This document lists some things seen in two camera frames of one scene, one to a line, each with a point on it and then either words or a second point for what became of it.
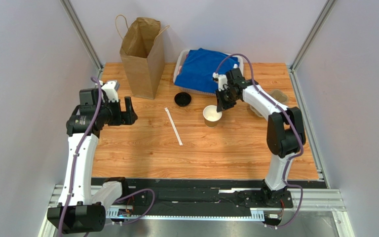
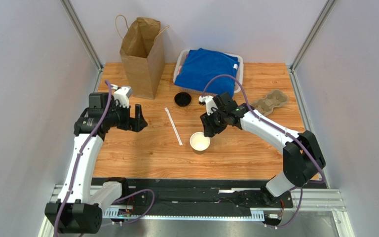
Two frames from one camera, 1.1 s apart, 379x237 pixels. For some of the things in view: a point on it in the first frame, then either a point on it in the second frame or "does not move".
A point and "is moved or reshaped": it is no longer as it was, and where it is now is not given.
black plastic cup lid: (182, 98) does not move
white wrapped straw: (173, 128) does not move
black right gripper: (226, 95) → (211, 122)
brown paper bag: (143, 54) does not move
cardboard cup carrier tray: (279, 95) does not move
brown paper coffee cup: (211, 117) is moved or reshaped
